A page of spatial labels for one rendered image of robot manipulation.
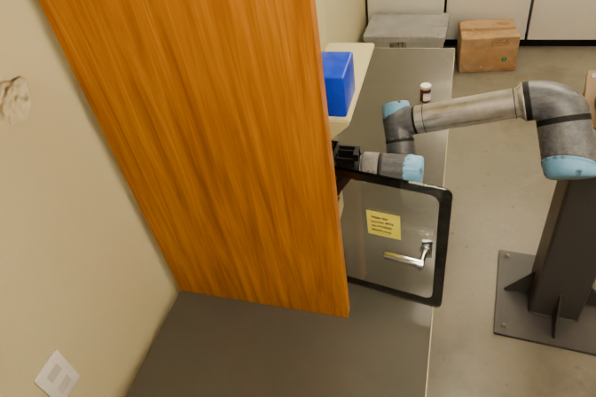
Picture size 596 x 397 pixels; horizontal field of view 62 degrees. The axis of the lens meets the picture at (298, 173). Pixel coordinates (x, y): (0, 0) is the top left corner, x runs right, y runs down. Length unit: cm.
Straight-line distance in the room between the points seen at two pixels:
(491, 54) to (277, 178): 315
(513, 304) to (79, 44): 211
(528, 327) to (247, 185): 172
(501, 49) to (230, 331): 313
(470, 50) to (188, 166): 313
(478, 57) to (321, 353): 306
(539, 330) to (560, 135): 137
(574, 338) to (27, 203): 216
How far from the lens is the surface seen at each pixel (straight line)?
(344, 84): 95
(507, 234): 283
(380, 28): 401
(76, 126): 112
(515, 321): 249
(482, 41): 395
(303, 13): 78
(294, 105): 87
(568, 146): 127
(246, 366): 132
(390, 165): 123
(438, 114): 132
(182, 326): 143
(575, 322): 256
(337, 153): 126
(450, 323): 245
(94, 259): 121
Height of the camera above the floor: 208
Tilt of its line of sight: 41 degrees down
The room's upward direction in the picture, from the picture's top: 10 degrees counter-clockwise
